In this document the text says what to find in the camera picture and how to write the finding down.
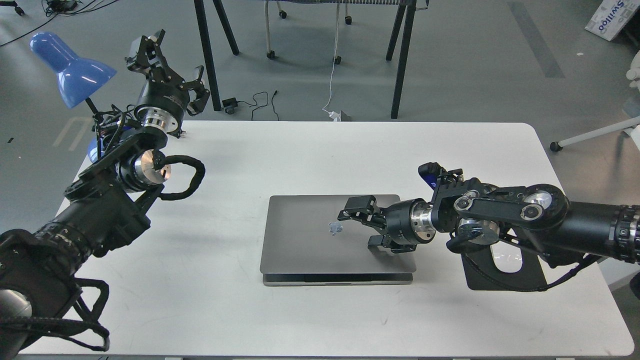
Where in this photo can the black mouse pad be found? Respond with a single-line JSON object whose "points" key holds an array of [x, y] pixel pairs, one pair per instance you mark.
{"points": [[531, 275]]}

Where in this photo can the cardboard box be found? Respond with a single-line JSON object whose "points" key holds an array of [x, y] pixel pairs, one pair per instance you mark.
{"points": [[610, 18]]}

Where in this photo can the black table frame legs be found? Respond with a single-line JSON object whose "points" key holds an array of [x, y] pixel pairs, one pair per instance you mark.
{"points": [[305, 34]]}

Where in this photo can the grey laptop computer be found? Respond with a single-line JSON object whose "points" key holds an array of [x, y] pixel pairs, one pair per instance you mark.
{"points": [[304, 244]]}

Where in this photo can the blue desk lamp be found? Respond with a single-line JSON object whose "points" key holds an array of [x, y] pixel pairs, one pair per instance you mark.
{"points": [[78, 77]]}

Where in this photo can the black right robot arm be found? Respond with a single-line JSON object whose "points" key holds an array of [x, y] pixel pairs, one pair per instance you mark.
{"points": [[518, 238]]}

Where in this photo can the white computer mouse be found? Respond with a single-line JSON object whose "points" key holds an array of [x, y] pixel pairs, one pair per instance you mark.
{"points": [[507, 258]]}

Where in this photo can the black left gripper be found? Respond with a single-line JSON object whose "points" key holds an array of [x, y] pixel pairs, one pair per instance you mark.
{"points": [[161, 90]]}

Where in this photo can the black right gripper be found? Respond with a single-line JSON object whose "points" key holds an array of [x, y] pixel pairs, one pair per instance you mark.
{"points": [[399, 234]]}

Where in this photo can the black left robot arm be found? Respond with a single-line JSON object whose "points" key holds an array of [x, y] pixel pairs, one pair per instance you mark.
{"points": [[41, 296]]}

